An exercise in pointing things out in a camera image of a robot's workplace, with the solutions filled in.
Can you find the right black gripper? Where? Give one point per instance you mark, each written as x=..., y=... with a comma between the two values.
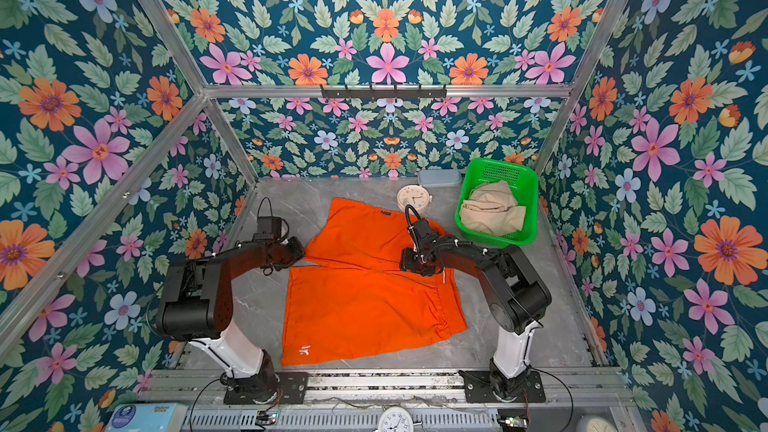
x=406, y=262

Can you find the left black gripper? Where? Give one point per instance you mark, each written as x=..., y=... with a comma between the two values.
x=296, y=253

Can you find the orange shorts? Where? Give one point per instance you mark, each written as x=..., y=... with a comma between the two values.
x=351, y=299

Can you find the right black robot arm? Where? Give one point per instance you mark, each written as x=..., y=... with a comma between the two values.
x=516, y=295

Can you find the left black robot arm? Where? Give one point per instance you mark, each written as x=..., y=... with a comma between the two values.
x=197, y=307

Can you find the beige shorts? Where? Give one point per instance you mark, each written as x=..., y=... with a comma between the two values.
x=492, y=209

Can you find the pink round alarm clock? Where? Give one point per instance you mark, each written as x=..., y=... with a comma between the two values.
x=414, y=196

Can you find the grey rectangular box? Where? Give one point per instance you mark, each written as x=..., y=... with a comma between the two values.
x=436, y=178

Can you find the green plastic basket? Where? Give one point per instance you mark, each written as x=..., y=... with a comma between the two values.
x=524, y=184

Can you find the white clock at bottom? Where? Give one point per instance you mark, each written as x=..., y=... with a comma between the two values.
x=395, y=419

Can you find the blue tissue pack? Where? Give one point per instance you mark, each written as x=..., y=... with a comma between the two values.
x=148, y=417

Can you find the round beige object bottom right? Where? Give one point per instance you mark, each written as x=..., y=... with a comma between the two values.
x=595, y=423

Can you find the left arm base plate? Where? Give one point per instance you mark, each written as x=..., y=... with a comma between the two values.
x=282, y=387

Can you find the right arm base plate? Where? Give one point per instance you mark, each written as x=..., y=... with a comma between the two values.
x=480, y=385

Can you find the black wall hook rail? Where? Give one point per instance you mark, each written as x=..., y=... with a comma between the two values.
x=371, y=92

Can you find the aluminium mounting rail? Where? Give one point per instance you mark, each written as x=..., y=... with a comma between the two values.
x=589, y=387

